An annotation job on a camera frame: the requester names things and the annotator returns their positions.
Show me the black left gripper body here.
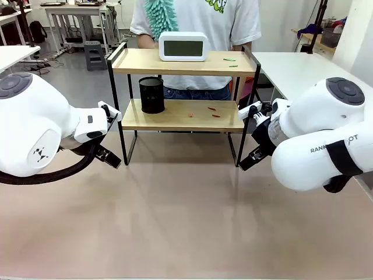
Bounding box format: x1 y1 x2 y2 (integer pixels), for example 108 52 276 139
84 128 112 159

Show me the black arm cable sleeve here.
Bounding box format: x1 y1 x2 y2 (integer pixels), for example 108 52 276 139
322 174 356 194
0 142 102 186

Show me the grey storage bin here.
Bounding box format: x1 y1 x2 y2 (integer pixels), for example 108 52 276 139
320 27 342 48

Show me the black stand pole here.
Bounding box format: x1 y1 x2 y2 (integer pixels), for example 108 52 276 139
18 0 41 49

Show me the two-tier wooden metal shelf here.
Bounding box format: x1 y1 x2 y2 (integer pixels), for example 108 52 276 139
107 42 262 167

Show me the black right arm cable sleeve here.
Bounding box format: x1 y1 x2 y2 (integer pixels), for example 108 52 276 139
322 174 356 194

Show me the black left arm cable sleeve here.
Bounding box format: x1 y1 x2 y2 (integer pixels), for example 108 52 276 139
0 142 102 186

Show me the large white side table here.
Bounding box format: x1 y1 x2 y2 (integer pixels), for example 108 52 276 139
251 51 332 103

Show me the teal chenille duster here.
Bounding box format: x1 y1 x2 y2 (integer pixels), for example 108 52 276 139
143 0 180 43

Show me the white background desk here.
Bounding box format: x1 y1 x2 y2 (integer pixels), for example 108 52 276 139
40 2 121 57

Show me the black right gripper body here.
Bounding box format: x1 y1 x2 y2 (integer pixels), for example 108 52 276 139
251 115 277 154

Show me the black mesh pen holder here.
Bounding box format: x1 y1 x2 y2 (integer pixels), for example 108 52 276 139
138 76 166 114

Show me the black backpack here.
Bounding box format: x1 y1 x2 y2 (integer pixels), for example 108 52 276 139
29 20 48 44

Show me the wooden background bench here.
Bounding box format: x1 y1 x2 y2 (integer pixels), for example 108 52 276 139
290 27 337 57

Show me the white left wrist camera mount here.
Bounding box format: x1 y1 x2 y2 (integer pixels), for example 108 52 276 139
97 100 122 118

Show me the person in white T-shirt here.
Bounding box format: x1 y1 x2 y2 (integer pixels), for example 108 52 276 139
129 0 262 102

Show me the blue cloth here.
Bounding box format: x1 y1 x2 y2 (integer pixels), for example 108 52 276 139
297 23 322 39

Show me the grey plastic step stool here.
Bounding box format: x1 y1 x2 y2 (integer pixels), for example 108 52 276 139
84 40 108 72

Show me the person right forearm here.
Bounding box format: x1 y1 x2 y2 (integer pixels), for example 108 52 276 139
136 33 160 50

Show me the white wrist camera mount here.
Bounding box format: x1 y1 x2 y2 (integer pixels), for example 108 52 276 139
97 100 122 118
237 101 263 121

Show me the small white side table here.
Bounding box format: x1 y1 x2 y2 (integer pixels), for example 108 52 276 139
0 45 41 74

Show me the white digital clock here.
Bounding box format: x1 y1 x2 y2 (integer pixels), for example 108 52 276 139
158 31 209 62

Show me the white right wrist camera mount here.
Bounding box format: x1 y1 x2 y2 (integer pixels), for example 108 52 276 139
237 101 263 121

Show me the black tripod pole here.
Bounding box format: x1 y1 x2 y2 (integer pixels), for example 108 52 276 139
308 0 329 55

